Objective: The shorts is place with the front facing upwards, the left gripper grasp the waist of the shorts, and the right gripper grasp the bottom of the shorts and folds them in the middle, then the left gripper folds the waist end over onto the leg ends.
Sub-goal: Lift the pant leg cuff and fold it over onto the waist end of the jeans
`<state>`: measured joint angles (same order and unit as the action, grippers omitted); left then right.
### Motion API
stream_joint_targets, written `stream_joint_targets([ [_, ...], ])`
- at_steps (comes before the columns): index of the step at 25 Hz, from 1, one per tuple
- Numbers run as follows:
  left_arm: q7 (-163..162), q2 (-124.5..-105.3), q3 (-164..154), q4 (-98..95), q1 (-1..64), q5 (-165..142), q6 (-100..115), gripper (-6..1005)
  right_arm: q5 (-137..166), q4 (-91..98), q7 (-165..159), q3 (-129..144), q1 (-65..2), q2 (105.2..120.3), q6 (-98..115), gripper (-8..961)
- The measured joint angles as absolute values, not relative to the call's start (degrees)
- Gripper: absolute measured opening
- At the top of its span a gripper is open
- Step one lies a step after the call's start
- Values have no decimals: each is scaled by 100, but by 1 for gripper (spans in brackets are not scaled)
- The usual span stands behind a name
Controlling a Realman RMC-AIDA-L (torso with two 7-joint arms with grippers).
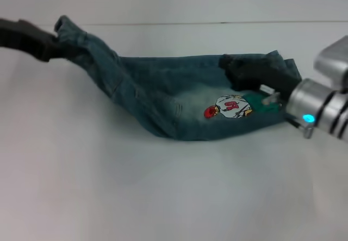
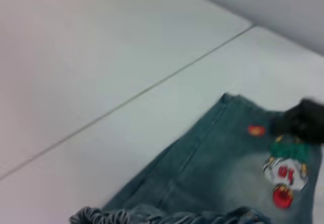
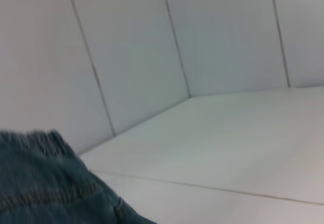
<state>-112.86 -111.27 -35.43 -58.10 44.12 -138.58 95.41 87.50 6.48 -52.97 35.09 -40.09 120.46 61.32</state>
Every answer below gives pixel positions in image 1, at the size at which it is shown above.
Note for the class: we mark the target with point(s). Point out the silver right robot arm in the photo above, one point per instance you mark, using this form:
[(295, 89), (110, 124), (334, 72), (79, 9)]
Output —
[(326, 107)]

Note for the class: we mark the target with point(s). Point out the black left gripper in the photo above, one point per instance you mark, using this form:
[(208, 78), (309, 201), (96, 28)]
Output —
[(27, 38)]

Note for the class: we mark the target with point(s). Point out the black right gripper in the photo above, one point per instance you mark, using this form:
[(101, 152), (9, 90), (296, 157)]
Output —
[(280, 80)]

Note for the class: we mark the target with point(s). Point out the blue denim shorts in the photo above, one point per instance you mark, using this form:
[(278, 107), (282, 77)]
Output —
[(152, 88)]

